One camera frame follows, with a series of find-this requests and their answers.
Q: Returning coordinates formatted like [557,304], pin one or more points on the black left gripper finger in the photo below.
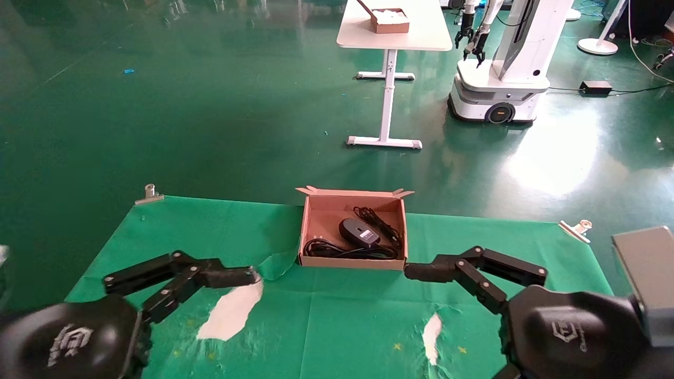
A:
[142,271]
[168,297]

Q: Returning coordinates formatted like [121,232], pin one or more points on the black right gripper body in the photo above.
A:
[574,337]

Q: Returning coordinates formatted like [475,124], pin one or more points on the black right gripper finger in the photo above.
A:
[482,289]
[513,267]

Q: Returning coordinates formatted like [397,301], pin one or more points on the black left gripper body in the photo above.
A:
[73,342]

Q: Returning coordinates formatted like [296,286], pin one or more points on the open brown cardboard box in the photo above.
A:
[326,216]

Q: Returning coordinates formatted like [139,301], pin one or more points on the small cardboard box with white filling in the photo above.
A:
[390,22]

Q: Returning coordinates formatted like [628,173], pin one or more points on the metal table clip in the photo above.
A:
[149,195]
[576,230]

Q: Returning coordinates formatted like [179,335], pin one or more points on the torn green tablecloth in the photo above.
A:
[342,316]

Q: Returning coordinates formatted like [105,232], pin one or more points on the white wheeled background robot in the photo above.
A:
[505,79]

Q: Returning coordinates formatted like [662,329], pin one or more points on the white round floor stand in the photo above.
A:
[597,46]

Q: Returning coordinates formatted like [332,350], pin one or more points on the white pedestal table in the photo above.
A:
[392,37]

